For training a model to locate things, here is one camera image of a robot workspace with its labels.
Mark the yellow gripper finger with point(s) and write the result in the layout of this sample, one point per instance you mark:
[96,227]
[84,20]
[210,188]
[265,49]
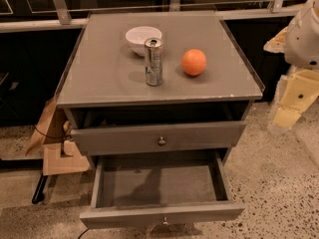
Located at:
[302,90]
[277,43]

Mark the silver redbull can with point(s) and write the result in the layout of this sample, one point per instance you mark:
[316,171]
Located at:
[153,61]

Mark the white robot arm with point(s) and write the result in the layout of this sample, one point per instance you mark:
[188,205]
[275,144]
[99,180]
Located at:
[299,42]

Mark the grey top drawer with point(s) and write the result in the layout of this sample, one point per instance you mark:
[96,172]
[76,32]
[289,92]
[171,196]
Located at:
[158,137]

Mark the grey drawer cabinet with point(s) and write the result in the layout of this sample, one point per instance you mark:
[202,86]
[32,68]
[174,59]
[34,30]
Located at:
[106,84]

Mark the grey open middle drawer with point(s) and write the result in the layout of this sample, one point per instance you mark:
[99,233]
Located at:
[160,189]

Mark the orange fruit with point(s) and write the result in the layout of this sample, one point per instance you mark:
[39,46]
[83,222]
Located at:
[193,62]

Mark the white ceramic bowl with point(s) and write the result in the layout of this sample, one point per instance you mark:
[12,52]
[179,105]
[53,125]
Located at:
[137,36]

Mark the brown cardboard pieces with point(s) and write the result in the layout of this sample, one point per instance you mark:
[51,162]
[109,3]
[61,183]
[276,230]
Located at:
[53,134]

